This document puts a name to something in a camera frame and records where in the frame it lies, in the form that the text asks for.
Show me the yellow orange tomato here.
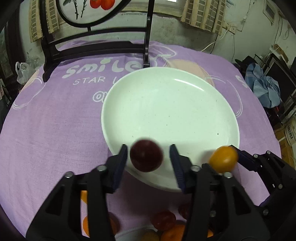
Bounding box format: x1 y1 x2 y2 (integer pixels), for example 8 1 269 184
208 146 238 173

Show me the large orange mandarin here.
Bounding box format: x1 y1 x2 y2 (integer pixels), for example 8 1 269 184
160 224 185 241

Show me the olive green tomato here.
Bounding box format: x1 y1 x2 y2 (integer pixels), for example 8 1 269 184
140 229 160 241

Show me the cardboard box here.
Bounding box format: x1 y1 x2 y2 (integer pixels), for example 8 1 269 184
275 123 295 169

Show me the red cherry tomato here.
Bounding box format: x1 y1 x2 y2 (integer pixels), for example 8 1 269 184
150 210 176 231

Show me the white round plate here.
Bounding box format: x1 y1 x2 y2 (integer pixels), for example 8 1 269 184
101 67 240 192

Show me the blue crumpled cloth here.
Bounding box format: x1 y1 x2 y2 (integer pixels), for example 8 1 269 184
245 63 281 108

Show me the purple printed tablecloth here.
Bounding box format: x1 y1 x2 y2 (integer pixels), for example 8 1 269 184
1 42 281 235

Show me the white plastic bag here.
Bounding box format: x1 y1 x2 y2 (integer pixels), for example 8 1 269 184
15 62 35 85

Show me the right checkered curtain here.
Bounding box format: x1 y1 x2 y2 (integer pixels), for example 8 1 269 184
181 0 226 35

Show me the checkered curtain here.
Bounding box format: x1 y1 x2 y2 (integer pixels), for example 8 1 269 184
28 0 67 43
181 0 226 35

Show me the left checkered curtain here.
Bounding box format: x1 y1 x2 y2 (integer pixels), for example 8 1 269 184
28 0 67 43

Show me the white power cable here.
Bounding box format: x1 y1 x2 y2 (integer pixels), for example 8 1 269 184
200 26 232 52

